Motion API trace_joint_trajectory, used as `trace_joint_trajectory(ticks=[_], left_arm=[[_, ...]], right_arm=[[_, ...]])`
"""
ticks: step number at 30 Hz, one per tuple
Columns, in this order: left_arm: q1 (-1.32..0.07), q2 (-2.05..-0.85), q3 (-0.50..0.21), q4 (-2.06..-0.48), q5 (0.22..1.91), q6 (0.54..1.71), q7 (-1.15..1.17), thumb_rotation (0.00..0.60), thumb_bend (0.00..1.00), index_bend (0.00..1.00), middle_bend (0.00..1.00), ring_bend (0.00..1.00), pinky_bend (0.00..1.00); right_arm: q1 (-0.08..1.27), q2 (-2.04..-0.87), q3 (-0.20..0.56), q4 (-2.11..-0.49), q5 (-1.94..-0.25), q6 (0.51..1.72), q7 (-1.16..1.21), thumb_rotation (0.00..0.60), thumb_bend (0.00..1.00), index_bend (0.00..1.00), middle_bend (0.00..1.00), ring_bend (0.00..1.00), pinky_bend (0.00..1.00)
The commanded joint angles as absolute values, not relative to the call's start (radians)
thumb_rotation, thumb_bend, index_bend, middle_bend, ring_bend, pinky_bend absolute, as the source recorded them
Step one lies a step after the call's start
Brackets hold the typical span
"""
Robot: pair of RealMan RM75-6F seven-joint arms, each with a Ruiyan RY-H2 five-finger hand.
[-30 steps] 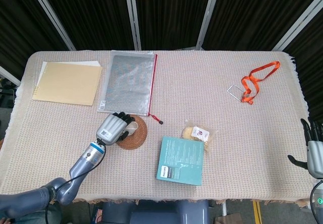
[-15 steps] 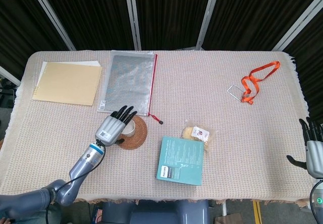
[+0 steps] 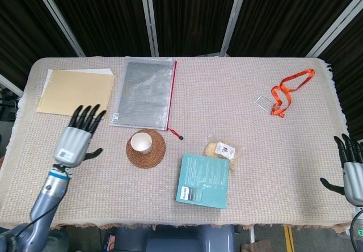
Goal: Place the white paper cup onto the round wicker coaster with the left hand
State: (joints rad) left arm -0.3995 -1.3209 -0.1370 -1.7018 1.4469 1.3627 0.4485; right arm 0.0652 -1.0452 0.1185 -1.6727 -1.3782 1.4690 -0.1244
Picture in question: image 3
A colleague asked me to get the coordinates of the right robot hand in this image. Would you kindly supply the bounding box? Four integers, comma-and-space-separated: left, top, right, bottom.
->
319, 133, 363, 207

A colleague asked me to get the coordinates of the orange lanyard strap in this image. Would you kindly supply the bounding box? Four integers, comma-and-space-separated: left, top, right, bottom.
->
271, 68, 316, 119

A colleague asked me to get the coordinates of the teal Philips product box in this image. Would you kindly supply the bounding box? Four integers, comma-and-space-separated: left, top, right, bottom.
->
175, 153, 230, 209

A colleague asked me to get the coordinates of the transparent mesh zipper pouch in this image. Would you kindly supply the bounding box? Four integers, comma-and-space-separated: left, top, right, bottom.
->
109, 56, 184, 141

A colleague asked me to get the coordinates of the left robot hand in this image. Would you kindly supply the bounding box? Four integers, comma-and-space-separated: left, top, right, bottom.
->
54, 104, 107, 168

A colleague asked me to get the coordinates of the round woven rattan coaster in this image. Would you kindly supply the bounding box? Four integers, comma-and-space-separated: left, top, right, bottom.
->
125, 128, 167, 169

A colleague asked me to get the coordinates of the beige woven tablecloth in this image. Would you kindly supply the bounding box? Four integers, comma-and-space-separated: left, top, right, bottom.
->
0, 56, 350, 230

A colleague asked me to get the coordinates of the manila paper folder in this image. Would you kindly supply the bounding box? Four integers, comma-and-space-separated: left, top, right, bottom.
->
36, 70, 116, 117

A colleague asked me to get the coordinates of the white paper cup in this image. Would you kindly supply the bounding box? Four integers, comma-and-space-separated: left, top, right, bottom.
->
130, 132, 153, 155

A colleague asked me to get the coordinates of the clear plastic badge holder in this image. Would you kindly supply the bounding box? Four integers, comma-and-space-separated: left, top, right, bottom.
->
255, 94, 275, 113

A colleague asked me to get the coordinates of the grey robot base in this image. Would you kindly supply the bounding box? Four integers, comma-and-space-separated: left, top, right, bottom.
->
113, 224, 237, 252

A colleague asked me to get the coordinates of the clear packaged snack bag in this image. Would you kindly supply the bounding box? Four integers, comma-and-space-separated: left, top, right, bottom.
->
204, 135, 244, 171

